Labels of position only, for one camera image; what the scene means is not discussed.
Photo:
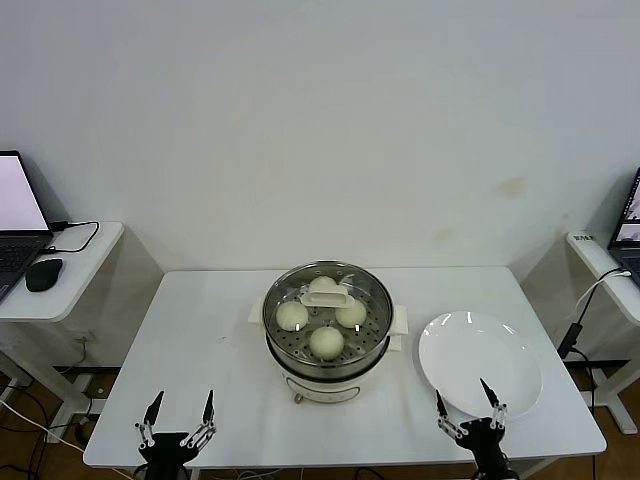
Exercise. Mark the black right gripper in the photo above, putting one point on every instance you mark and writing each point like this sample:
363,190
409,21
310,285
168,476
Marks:
480,442

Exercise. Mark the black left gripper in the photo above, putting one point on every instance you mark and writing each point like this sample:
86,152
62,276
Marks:
167,455

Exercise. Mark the white steamed baozi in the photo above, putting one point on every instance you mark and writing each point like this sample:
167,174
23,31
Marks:
350,316
291,316
326,344
320,284

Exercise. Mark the round glass lid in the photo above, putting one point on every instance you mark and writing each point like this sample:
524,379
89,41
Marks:
327,298

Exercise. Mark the stainless steel steamer basket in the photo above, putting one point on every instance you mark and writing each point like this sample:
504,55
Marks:
327,365

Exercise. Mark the white round plate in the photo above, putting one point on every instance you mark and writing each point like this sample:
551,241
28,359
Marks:
475,350

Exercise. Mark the cream electric cooker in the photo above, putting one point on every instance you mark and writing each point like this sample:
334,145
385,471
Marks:
340,387

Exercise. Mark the white side table with mouse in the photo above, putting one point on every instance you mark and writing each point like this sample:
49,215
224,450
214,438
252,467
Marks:
75,280

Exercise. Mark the black computer mouse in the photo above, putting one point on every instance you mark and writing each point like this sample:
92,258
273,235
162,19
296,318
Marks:
44,275

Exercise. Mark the black laptop with dark windows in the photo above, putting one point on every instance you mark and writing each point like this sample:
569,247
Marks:
627,215

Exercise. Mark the black laptop with pale screen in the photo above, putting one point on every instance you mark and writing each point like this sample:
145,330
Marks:
20,200

